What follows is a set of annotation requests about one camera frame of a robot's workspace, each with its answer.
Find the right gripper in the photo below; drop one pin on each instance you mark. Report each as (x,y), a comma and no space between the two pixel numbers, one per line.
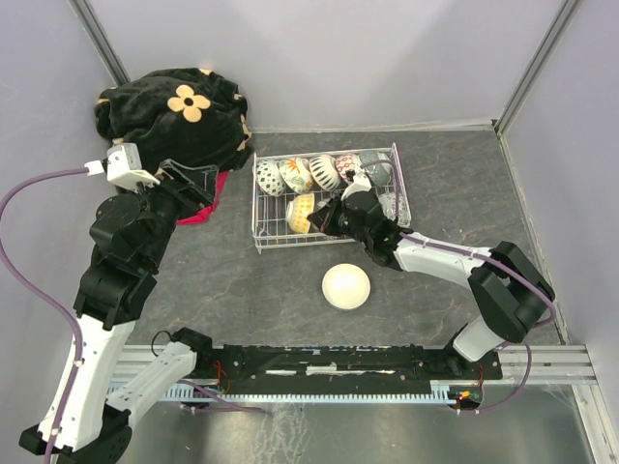
(324,218)

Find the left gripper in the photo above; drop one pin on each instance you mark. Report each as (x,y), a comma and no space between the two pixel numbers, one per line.
(195,190)

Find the yellow teal sun bowl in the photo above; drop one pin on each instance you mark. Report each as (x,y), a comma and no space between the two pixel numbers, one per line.
(297,212)

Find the white wire dish rack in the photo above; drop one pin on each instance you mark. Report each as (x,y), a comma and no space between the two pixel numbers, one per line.
(269,228)

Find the blue triangle patterned bowl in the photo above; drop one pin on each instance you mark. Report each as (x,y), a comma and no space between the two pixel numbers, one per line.
(348,166)

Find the multicolour bowl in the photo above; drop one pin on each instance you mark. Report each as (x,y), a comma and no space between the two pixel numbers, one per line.
(395,208)

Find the red patterned bowl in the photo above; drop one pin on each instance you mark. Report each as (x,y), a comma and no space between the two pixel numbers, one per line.
(267,176)

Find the plain white bowl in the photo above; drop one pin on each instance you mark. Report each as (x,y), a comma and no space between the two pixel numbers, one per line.
(346,286)

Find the grey geometric patterned bowl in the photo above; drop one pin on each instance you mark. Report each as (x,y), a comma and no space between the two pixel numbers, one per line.
(376,166)

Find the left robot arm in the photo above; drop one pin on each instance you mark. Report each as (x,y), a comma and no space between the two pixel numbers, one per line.
(85,423)

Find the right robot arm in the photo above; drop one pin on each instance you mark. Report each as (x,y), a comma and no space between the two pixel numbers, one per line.
(512,296)

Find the red cloth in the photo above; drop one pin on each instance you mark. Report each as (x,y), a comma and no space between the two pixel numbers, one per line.
(204,214)

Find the black floral fleece blanket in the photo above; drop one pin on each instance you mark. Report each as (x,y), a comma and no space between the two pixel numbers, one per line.
(193,116)

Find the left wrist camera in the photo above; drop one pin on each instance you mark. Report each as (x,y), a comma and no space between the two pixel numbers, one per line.
(122,167)

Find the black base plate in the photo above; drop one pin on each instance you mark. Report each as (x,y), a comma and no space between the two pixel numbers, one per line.
(323,370)

